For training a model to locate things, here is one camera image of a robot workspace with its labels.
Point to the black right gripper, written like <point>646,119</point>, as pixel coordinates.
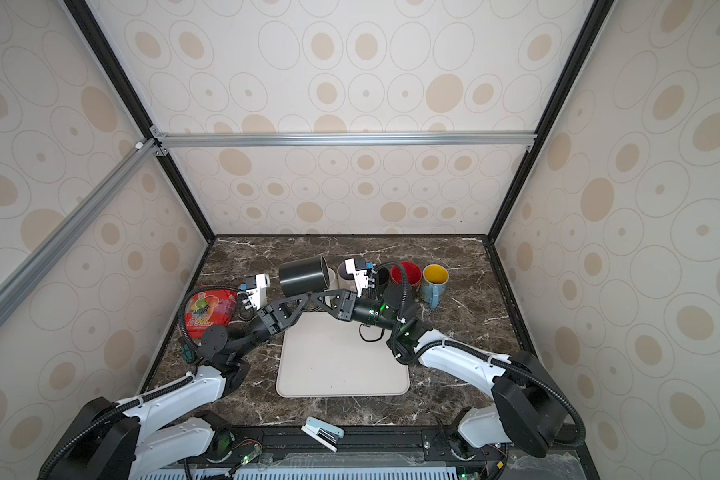
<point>344,299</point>

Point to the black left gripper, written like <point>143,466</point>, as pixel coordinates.
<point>272,320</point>

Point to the small black mug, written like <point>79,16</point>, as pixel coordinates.
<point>304,276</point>

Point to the black and white mug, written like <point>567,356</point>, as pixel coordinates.
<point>382,280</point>

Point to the black skull mug red inside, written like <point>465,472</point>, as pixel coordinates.
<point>413,274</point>

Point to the blue butterfly mug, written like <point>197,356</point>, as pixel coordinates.
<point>434,280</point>

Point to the white ribbed mug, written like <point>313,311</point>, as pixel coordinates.
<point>332,280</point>

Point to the pink ceramic mug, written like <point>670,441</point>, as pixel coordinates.
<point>344,278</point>

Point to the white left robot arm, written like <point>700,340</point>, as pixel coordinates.
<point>168,396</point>

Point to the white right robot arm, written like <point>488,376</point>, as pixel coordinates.
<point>527,408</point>

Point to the beige plastic tray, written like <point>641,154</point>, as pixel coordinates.
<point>326,358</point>

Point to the red snack bag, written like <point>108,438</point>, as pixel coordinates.
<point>208,308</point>

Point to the light blue white stapler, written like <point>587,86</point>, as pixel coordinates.
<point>326,434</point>

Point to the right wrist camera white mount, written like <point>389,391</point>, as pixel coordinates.
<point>360,269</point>

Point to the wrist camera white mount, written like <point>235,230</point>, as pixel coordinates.
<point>360,269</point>
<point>252,295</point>

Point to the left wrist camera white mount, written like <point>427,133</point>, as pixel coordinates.
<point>252,295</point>

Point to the green handled screwdriver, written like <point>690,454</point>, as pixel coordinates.
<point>187,352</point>

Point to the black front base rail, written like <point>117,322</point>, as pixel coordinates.
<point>365,453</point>

